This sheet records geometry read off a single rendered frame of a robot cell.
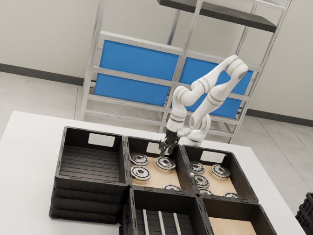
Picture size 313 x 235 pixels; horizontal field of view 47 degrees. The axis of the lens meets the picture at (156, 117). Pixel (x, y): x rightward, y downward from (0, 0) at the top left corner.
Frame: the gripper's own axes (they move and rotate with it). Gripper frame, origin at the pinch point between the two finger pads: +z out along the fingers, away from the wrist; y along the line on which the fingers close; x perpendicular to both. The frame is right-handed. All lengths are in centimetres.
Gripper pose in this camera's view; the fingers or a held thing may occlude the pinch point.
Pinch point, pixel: (166, 152)
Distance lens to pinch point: 178.0
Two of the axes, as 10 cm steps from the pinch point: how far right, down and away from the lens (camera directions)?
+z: -2.6, 8.6, 4.4
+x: 7.2, 4.7, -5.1
